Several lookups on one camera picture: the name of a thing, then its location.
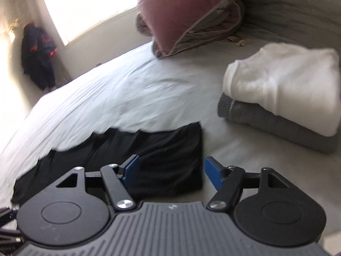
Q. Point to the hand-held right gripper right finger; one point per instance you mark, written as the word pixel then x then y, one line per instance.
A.
pixel 214 172

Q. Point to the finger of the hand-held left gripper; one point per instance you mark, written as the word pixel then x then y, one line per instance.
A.
pixel 10 237
pixel 9 214

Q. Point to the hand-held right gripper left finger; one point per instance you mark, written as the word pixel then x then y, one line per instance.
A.
pixel 130 169

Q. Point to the black garment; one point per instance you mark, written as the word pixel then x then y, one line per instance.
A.
pixel 165 152

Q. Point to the folded grey garment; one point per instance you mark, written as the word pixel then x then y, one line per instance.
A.
pixel 255 117

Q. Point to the bed with grey sheet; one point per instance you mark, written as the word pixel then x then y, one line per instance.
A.
pixel 146 90

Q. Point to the folded white garment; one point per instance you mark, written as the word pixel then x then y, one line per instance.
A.
pixel 287 85

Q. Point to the folded grey pink duvet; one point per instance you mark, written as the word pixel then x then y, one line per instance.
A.
pixel 213 29

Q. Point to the dark hanging jacket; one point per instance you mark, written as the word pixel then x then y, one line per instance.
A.
pixel 37 56

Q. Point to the pink pillow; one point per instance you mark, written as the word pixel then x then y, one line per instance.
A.
pixel 186 8

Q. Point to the window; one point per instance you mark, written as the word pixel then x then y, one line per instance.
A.
pixel 88 5

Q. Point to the grey quilted blanket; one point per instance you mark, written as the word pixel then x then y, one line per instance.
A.
pixel 293 10

